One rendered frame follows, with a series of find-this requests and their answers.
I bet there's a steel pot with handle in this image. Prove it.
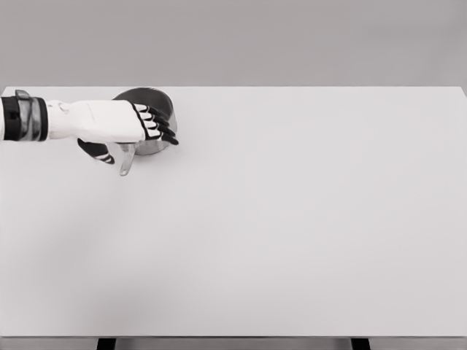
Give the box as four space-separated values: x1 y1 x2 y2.
110 86 179 177

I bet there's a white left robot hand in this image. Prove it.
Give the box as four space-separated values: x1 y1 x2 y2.
72 99 180 166

